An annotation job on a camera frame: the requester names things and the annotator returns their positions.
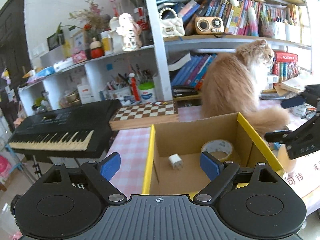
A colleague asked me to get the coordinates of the yellow tape roll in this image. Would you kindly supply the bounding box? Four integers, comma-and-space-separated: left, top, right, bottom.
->
201, 139, 234, 161

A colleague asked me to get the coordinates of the white power adapter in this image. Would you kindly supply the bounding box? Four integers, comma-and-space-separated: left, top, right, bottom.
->
169, 154, 183, 170

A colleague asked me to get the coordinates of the pink plush pig toy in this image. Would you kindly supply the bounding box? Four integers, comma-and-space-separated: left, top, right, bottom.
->
277, 144, 296, 173

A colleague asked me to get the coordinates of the stack of papers and books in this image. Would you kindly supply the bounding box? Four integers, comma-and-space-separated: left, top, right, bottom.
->
274, 75, 315, 96

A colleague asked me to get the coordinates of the pink checkered tablecloth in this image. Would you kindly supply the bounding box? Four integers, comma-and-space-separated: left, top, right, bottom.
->
106, 100, 320, 215

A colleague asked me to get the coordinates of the black electronic keyboard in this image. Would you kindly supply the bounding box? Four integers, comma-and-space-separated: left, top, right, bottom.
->
8, 100, 121, 158

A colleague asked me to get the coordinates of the red box on books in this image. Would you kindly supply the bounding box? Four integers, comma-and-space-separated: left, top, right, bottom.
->
274, 50, 298, 64

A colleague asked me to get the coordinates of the yellow cardboard box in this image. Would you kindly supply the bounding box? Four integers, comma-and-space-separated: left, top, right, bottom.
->
142, 113, 284, 196

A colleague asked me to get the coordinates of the orange fluffy cat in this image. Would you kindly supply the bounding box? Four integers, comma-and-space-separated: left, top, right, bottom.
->
202, 39, 290, 136

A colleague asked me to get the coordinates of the wooden chess board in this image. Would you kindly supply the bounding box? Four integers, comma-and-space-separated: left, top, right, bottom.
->
109, 101, 179, 131

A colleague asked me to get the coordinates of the white green lid jar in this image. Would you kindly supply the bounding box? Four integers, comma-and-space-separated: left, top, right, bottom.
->
138, 81, 157, 103

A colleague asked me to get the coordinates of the red round doll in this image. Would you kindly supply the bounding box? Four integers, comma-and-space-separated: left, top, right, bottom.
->
89, 37, 105, 59

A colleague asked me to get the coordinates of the retro wooden radio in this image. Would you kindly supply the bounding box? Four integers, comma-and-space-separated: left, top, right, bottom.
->
195, 17, 225, 35

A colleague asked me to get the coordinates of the white wooden bookshelf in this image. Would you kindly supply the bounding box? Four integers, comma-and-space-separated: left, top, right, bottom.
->
17, 0, 313, 117

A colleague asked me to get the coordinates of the rabbit figurine doll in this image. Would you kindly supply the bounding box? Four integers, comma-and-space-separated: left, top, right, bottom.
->
116, 13, 142, 51

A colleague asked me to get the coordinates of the white quilted handbag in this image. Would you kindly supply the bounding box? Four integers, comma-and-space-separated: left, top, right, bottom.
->
158, 7, 185, 38

